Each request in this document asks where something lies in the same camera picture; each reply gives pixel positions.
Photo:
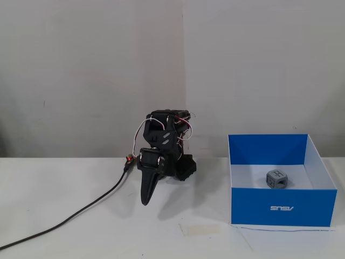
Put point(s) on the clear tape piece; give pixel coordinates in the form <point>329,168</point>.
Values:
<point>202,230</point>

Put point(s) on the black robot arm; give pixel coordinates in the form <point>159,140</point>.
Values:
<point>161,135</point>

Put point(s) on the small controller board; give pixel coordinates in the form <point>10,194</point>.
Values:
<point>130,159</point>

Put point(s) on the gray block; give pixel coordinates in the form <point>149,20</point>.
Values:
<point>276,179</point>

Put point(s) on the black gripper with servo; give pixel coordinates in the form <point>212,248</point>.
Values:
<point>150,161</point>

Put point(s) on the blue and white cardboard box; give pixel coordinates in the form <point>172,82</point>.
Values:
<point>248,207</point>

